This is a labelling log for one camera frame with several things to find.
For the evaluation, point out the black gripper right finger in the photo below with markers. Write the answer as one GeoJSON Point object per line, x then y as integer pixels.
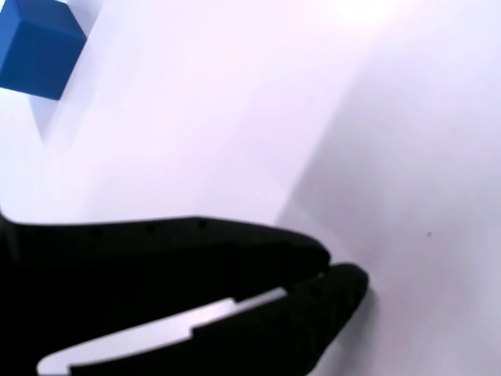
{"type": "Point", "coordinates": [274, 337]}

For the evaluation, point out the blue block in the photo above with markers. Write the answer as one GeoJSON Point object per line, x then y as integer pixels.
{"type": "Point", "coordinates": [35, 55]}

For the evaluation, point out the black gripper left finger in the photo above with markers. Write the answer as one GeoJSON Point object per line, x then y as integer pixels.
{"type": "Point", "coordinates": [137, 266]}

